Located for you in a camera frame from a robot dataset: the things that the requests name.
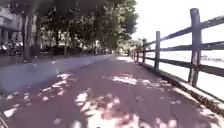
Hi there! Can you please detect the red paved path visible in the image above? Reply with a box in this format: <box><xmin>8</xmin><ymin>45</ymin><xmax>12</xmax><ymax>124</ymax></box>
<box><xmin>0</xmin><ymin>55</ymin><xmax>222</xmax><ymax>128</ymax></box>

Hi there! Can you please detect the row of trees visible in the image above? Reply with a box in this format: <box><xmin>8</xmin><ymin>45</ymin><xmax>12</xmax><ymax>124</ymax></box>
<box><xmin>9</xmin><ymin>0</ymin><xmax>140</xmax><ymax>62</ymax></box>

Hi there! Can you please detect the grey water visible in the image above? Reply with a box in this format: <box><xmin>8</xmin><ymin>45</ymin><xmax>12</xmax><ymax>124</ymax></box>
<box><xmin>136</xmin><ymin>49</ymin><xmax>224</xmax><ymax>101</ymax></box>

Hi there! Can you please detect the building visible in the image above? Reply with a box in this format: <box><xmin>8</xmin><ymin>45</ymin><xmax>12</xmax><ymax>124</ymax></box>
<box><xmin>0</xmin><ymin>6</ymin><xmax>24</xmax><ymax>56</ymax></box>

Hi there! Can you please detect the dark wooden rail fence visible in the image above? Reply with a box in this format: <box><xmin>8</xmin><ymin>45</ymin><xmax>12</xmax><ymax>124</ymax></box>
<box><xmin>128</xmin><ymin>7</ymin><xmax>224</xmax><ymax>88</ymax></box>

